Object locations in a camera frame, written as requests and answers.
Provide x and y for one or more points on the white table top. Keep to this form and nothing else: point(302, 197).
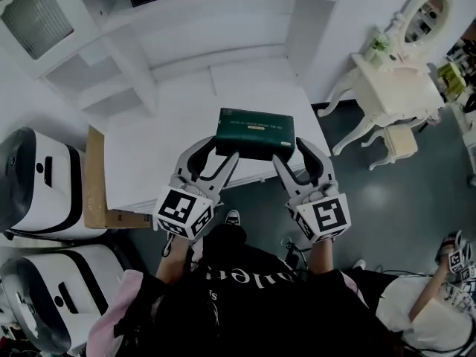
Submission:
point(156, 162)

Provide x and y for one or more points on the yellow green box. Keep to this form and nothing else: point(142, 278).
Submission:
point(451, 78)

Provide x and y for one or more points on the cream vanity stool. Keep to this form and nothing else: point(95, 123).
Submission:
point(399, 141)

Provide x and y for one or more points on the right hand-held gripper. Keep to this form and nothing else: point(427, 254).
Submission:
point(327, 216)

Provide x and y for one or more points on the person's left forearm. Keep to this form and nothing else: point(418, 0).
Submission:
point(173, 262)

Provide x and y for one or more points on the white black service robot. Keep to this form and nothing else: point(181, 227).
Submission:
point(44, 184)
point(48, 292)

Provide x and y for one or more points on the green tissues pack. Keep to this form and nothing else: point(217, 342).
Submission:
point(256, 136)

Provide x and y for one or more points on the person's right forearm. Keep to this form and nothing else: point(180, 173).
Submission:
point(323, 255)

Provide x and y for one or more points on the person's black white shoe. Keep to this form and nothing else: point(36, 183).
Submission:
point(233, 217)

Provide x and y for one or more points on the small potted white flowers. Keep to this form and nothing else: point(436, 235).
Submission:
point(378, 47)

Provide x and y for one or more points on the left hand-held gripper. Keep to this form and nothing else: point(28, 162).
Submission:
point(178, 208)

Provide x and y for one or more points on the person's black pink shirt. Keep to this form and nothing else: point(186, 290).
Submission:
point(241, 303)

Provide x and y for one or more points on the oval vanity mirror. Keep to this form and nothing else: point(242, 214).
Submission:
point(425, 19)

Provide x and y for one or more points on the white shelf cabinet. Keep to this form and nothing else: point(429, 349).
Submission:
point(178, 28)

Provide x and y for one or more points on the cream vanity table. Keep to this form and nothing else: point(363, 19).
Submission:
point(394, 91)

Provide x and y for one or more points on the ribbed glass cabinet door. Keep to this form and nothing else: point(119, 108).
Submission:
point(35, 17)

